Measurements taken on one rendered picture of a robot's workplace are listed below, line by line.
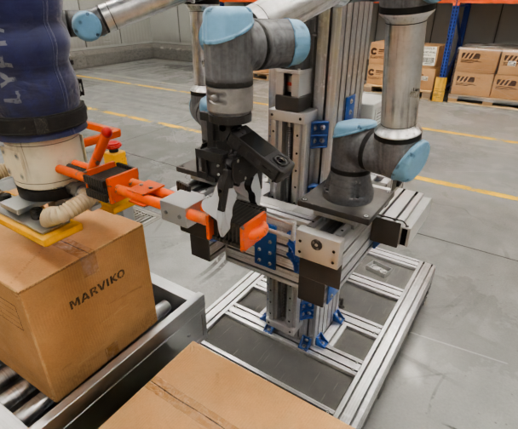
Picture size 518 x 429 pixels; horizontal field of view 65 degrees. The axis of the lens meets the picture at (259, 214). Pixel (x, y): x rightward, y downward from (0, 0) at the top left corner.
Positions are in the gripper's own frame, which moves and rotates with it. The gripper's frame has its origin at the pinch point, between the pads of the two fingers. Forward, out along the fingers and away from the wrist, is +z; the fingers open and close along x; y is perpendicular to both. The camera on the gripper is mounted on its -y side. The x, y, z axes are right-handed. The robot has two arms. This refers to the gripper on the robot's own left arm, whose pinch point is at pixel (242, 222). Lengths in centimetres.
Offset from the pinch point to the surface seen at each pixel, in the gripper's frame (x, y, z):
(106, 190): 4.9, 32.3, 0.0
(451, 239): -240, -12, 120
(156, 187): -0.2, 22.5, -1.2
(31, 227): 14, 50, 11
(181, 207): 3.6, 11.8, -1.3
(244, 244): 4.2, -3.6, 1.3
